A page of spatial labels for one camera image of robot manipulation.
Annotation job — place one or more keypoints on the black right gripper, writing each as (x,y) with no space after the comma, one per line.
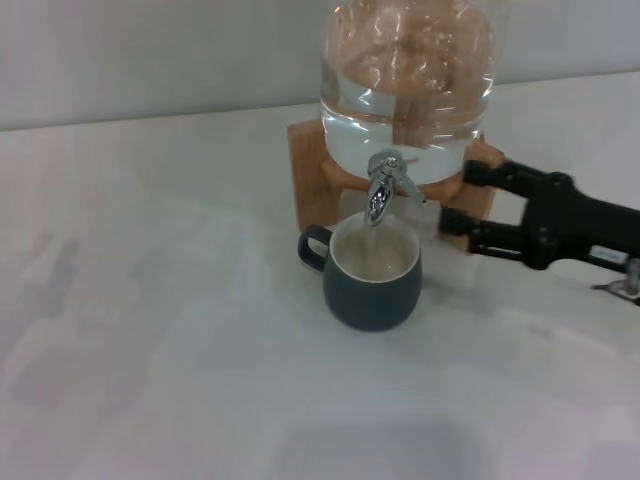
(575,225)

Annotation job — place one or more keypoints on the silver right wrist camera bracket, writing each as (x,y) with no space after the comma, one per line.
(634,272)

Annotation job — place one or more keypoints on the dark teal ceramic mug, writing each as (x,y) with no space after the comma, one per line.
(370,300)

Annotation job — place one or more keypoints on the light wooden dispenser stand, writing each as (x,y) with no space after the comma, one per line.
(310,170)

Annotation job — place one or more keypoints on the chrome dispenser faucet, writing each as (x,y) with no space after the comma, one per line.
(378,200)

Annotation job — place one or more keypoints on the clear glass water dispenser jar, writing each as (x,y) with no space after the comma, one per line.
(400,115)

